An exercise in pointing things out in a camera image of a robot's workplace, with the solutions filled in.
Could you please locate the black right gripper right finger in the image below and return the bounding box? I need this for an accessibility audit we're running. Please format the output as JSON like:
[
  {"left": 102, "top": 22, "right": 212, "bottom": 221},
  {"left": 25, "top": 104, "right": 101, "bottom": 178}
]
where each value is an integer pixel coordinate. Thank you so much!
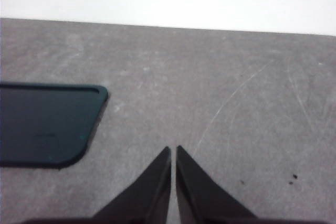
[{"left": 175, "top": 145, "right": 260, "bottom": 224}]

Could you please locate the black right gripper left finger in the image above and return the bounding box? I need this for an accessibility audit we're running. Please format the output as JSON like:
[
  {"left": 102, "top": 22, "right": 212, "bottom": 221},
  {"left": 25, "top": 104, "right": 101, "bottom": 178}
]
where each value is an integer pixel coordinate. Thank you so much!
[{"left": 86, "top": 146, "right": 172, "bottom": 224}]

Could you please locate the black rectangular tray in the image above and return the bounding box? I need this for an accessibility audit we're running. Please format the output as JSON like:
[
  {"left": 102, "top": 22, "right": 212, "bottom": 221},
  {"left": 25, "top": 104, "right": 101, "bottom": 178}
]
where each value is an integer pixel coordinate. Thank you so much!
[{"left": 0, "top": 83, "right": 109, "bottom": 170}]

